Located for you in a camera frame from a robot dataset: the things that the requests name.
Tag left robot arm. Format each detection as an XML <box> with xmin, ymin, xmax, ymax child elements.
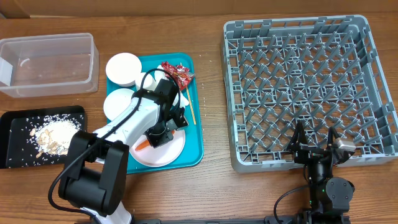
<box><xmin>55</xmin><ymin>79</ymin><xmax>188</xmax><ymax>223</ymax></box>

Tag grey plastic dishwasher rack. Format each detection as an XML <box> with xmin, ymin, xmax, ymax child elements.
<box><xmin>221</xmin><ymin>15</ymin><xmax>397</xmax><ymax>172</ymax></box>

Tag pink round plate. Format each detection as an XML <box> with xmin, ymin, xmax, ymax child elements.
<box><xmin>129</xmin><ymin>131</ymin><xmax>185</xmax><ymax>167</ymax></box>

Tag white paper cup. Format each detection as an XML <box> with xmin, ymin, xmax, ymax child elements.
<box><xmin>135</xmin><ymin>72</ymin><xmax>157</xmax><ymax>91</ymax></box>

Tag wooden skewer stick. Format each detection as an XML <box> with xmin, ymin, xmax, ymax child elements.
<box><xmin>178</xmin><ymin>63</ymin><xmax>197</xmax><ymax>125</ymax></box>

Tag clear plastic storage bin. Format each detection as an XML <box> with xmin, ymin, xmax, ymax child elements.
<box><xmin>1</xmin><ymin>33</ymin><xmax>99</xmax><ymax>98</ymax></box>

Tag crumpled white napkin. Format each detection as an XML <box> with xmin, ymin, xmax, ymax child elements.
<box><xmin>154</xmin><ymin>70</ymin><xmax>189</xmax><ymax>108</ymax></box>

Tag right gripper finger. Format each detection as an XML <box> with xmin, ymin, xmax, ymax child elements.
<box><xmin>287</xmin><ymin>121</ymin><xmax>308</xmax><ymax>152</ymax></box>
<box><xmin>326</xmin><ymin>127</ymin><xmax>341</xmax><ymax>149</ymax></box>

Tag teal plastic serving tray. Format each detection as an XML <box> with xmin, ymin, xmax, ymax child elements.
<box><xmin>106</xmin><ymin>52</ymin><xmax>205</xmax><ymax>175</ymax></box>

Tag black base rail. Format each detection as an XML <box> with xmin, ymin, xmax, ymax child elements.
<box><xmin>124</xmin><ymin>215</ymin><xmax>308</xmax><ymax>224</ymax></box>

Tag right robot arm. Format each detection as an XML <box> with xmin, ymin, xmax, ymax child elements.
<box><xmin>287</xmin><ymin>121</ymin><xmax>356</xmax><ymax>223</ymax></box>

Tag black plastic waste tray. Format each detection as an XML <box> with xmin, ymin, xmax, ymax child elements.
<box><xmin>1</xmin><ymin>105</ymin><xmax>86</xmax><ymax>169</ymax></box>

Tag white bowl with food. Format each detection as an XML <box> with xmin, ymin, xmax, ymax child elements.
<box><xmin>103</xmin><ymin>88</ymin><xmax>134</xmax><ymax>121</ymax></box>

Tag red snack wrapper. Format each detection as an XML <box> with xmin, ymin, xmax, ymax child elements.
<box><xmin>161</xmin><ymin>62</ymin><xmax>195</xmax><ymax>91</ymax></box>

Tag orange carrot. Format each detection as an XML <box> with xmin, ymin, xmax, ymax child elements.
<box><xmin>131</xmin><ymin>140</ymin><xmax>174</xmax><ymax>152</ymax></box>

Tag rice and food scraps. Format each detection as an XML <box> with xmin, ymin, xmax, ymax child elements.
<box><xmin>9</xmin><ymin>114</ymin><xmax>85</xmax><ymax>162</ymax></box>

